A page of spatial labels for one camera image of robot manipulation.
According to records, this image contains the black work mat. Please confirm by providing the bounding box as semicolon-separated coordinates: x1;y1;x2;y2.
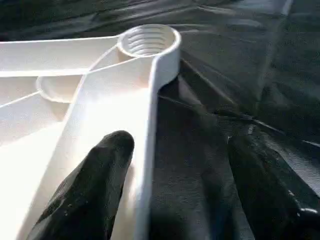
0;0;320;240

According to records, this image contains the white plastic table top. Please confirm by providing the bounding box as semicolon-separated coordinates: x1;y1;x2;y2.
0;23;182;240

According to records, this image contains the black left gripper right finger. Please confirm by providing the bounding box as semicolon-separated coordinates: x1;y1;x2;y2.
227;134;320;240

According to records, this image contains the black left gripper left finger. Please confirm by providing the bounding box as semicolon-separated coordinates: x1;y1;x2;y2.
26;130;136;240

